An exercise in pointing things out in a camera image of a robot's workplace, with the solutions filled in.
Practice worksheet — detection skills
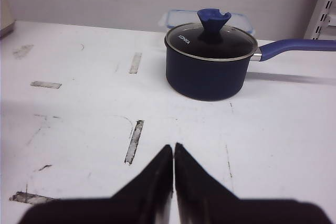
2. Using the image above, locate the dark blue saucepan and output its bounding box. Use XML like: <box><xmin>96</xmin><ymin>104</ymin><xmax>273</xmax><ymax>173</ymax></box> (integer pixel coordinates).
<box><xmin>165</xmin><ymin>39</ymin><xmax>335</xmax><ymax>101</ymax></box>

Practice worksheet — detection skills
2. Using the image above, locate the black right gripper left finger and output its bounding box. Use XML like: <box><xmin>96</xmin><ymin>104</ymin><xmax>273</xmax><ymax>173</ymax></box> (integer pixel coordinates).
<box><xmin>19</xmin><ymin>145</ymin><xmax>173</xmax><ymax>223</ymax></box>

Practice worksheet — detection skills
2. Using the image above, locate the white slotted shelf upright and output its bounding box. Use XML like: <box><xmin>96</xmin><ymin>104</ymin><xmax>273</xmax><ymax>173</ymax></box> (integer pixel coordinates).
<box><xmin>304</xmin><ymin>0</ymin><xmax>335</xmax><ymax>40</ymax></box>

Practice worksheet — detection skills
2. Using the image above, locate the glass lid with blue knob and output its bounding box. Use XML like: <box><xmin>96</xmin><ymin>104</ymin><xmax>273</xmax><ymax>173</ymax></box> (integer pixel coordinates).
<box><xmin>164</xmin><ymin>8</ymin><xmax>257</xmax><ymax>62</ymax></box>

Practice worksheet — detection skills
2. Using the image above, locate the clear plastic food container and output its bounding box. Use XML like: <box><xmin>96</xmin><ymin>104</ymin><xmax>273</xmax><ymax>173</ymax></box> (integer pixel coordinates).
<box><xmin>158</xmin><ymin>9</ymin><xmax>255</xmax><ymax>35</ymax></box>

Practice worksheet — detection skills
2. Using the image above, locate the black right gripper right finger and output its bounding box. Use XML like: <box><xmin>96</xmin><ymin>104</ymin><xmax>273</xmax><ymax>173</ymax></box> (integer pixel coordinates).
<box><xmin>174</xmin><ymin>143</ymin><xmax>331</xmax><ymax>223</ymax></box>

